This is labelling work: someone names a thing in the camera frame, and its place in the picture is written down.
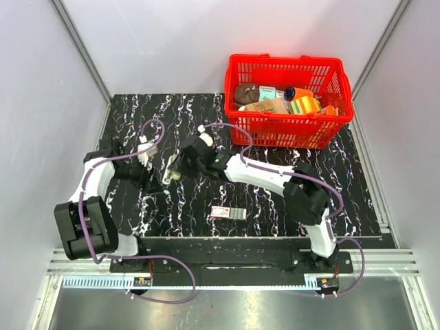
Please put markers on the red plastic basket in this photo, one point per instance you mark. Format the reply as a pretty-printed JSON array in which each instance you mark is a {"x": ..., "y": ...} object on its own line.
[{"x": 325, "y": 76}]

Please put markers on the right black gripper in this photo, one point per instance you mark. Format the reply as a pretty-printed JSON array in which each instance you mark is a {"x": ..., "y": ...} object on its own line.
[{"x": 184, "y": 171}]

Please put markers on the orange bottle blue cap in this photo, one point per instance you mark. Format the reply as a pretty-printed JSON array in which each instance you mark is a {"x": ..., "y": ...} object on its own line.
[{"x": 292, "y": 93}]

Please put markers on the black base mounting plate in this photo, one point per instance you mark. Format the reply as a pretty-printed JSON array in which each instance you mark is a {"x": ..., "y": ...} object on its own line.
[{"x": 233, "y": 262}]

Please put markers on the red white staples box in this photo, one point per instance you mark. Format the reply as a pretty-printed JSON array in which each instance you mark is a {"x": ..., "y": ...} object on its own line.
[{"x": 228, "y": 213}]

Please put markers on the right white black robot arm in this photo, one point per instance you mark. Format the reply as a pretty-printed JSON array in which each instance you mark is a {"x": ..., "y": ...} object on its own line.
[{"x": 306, "y": 198}]

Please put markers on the brown cardboard box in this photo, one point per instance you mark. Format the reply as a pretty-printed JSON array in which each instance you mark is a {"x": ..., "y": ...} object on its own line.
[{"x": 276, "y": 105}]

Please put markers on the teal white small box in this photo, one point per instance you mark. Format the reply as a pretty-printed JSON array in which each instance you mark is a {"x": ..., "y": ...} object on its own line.
[{"x": 266, "y": 93}]

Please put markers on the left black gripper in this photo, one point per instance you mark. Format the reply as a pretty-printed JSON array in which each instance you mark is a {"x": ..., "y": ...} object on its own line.
[{"x": 151, "y": 185}]

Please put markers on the brown round bun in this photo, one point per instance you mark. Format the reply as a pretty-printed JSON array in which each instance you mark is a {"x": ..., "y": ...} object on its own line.
[{"x": 246, "y": 93}]

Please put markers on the beige stapler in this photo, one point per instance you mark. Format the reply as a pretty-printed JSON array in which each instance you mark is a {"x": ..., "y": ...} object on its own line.
[{"x": 170, "y": 173}]

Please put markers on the orange packet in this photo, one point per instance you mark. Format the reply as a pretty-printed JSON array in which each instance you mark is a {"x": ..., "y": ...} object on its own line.
[{"x": 329, "y": 110}]

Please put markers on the black marble pattern mat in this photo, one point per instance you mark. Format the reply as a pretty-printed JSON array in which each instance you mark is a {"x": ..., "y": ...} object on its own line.
[{"x": 183, "y": 208}]

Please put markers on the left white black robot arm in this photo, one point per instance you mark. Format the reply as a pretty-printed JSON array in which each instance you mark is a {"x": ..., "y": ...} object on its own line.
[{"x": 84, "y": 221}]

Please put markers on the yellow green striped box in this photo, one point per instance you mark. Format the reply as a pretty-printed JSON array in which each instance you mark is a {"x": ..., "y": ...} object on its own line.
[{"x": 305, "y": 105}]

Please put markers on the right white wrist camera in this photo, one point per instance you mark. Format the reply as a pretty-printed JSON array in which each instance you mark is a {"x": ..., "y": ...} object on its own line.
[{"x": 207, "y": 138}]

